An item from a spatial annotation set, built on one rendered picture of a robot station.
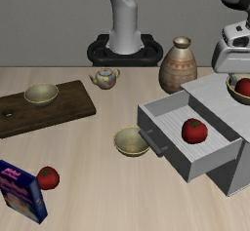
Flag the red tomato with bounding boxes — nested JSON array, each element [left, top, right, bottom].
[[234, 77, 250, 98], [181, 117, 209, 145], [35, 166, 61, 191]]

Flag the beige porcelain bowl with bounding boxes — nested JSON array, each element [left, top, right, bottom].
[[23, 82, 61, 107], [225, 73, 250, 106], [112, 126, 152, 158]]

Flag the grey cabinet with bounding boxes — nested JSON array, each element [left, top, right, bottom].
[[180, 72, 250, 198]]

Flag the grey cabinet drawer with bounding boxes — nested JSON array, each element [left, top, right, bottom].
[[137, 90, 244, 183]]

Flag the dark brown cutting board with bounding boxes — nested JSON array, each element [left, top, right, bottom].
[[0, 79, 98, 140]]

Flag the brown clay vase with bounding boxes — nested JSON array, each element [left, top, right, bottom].
[[158, 35, 199, 96]]

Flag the small patterned teapot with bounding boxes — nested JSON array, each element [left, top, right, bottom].
[[88, 67, 121, 91]]

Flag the blue carton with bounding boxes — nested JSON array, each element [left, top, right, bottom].
[[0, 159, 49, 225]]

